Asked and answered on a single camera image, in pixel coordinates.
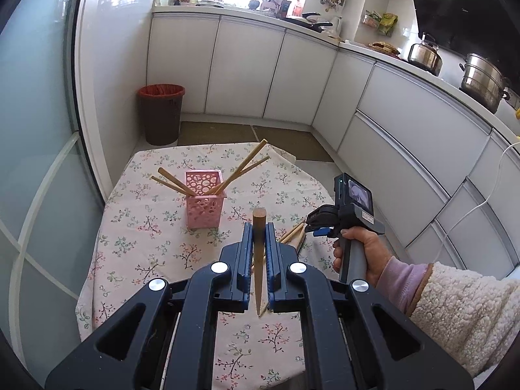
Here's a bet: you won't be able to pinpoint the brown floor mat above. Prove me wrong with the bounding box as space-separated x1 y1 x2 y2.
179 121 258 147
252 126 334 163

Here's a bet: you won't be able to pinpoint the yellow green snack bag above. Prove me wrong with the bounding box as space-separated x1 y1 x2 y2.
380 13 399 36

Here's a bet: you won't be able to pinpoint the pink perforated utensil holder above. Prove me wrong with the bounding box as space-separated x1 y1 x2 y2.
185 170 224 229

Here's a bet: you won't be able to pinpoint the person's right forearm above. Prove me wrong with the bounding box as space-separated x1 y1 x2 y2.
376 258 520 378

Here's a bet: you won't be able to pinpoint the white cable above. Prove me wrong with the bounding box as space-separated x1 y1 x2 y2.
445 140 520 238

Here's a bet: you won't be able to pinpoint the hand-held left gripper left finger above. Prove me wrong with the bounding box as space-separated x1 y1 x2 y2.
45 223 253 390

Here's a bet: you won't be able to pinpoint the floral tablecloth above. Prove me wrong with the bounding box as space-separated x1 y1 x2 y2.
75 141 346 390

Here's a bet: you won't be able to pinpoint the large steel steamer pot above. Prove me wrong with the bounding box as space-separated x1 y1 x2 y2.
459 53 510 114

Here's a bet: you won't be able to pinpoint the person's right hand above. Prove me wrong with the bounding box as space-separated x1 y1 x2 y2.
332 227 394 287

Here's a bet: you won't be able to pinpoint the tan bamboo chopstick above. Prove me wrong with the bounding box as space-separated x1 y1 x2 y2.
151 176 191 196
158 167 198 196
223 139 269 189
252 207 268 316
211 155 271 196

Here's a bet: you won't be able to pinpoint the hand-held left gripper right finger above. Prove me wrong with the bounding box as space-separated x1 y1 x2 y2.
266 223 474 390

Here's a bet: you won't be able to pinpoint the brown trash bin red liner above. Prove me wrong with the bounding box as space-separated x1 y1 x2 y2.
137 84 186 146

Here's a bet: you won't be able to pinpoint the frosted glass sliding door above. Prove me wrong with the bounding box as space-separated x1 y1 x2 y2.
0 0 106 386

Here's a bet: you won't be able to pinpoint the bunch of wooden chopsticks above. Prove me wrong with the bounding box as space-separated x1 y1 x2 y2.
259 219 307 318

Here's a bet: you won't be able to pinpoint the white kitchen base cabinets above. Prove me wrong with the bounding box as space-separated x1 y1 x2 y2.
147 6 520 261

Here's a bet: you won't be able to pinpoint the steel kettle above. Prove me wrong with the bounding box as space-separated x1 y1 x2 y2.
407 33 443 76

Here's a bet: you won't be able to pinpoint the black frying pan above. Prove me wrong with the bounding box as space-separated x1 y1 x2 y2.
284 12 334 33

